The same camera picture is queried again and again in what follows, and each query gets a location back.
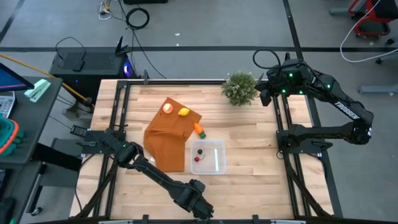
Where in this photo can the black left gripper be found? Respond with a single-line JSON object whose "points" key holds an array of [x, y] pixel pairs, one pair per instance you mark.
{"points": [[202, 209]]}

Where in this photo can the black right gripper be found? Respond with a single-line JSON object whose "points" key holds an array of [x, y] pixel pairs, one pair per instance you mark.
{"points": [[273, 79]]}

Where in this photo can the toy cherry pair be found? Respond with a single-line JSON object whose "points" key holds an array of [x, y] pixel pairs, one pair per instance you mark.
{"points": [[199, 152]]}

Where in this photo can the orange toy carrot green top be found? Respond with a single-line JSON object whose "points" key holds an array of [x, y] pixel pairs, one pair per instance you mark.
{"points": [[199, 129]]}

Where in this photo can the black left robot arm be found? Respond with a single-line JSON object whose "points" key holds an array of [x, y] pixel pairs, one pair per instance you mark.
{"points": [[155, 177]]}

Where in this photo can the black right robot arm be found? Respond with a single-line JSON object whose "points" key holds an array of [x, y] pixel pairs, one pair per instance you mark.
{"points": [[348, 110]]}

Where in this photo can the clear plastic tupperware container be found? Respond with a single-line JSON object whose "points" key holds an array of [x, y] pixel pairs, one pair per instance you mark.
{"points": [[217, 146]]}

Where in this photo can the small green potted plant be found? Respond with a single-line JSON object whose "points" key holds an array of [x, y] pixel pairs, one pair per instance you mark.
{"points": [[239, 88]]}

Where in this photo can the orange cloth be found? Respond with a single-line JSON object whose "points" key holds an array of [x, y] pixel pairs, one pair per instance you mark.
{"points": [[168, 140]]}

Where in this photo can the yellow toy lemon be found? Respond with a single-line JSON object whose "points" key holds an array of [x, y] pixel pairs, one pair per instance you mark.
{"points": [[183, 112]]}

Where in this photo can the orange pink toy peach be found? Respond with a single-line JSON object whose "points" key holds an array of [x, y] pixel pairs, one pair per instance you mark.
{"points": [[168, 108]]}

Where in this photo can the red and black chair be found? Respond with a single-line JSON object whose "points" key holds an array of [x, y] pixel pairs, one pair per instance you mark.
{"points": [[371, 28]]}

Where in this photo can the black wifi antenna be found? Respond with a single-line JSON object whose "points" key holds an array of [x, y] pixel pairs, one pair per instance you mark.
{"points": [[119, 46]]}

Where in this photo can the black computer tower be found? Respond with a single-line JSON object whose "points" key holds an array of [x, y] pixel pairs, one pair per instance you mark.
{"points": [[99, 67]]}

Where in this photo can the black side desk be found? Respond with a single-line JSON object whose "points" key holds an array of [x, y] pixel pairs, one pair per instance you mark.
{"points": [[34, 124]]}

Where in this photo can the mint green stapler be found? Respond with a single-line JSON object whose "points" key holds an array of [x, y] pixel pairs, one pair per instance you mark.
{"points": [[38, 90]]}

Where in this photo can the teal and orange case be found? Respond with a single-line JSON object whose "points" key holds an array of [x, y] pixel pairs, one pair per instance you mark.
{"points": [[7, 137]]}

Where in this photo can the white calculator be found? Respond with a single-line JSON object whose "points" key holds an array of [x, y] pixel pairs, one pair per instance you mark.
{"points": [[6, 104]]}

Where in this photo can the dark screen with pink stripe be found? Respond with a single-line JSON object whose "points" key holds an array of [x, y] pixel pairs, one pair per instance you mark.
{"points": [[11, 81]]}

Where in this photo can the black aluminium table frame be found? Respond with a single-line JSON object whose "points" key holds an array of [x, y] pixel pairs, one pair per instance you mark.
{"points": [[122, 102]]}

